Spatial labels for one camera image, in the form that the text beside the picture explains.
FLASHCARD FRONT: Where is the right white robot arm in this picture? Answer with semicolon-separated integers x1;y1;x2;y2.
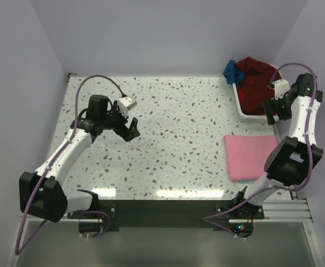
231;73;323;219

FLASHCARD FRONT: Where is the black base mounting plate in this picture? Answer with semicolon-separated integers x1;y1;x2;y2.
67;199;263;237

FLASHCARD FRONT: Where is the aluminium frame rail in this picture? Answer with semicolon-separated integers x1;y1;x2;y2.
52;200;311;223

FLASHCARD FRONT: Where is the white plastic laundry basket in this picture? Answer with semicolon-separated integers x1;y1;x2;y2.
230;69;281;122

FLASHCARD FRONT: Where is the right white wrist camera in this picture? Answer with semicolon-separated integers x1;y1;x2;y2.
268;79;290;100

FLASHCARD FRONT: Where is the pink t shirt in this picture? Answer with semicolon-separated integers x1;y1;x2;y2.
224;135;278;182

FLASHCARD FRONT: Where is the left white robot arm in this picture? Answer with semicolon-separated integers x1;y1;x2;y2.
19;95;140;223

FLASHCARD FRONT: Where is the dark red t shirt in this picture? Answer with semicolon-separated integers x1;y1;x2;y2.
235;57;276;116

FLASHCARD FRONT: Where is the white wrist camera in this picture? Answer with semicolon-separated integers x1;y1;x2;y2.
268;79;290;100
117;96;137;116

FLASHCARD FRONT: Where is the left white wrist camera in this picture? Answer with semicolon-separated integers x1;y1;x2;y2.
117;96;137;116

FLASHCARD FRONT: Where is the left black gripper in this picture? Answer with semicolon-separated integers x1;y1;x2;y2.
101;101;140;142

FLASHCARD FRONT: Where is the blue t shirt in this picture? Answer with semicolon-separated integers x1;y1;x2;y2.
223;60;245;85

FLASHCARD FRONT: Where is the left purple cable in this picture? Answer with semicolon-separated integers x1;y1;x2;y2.
14;74;126;256

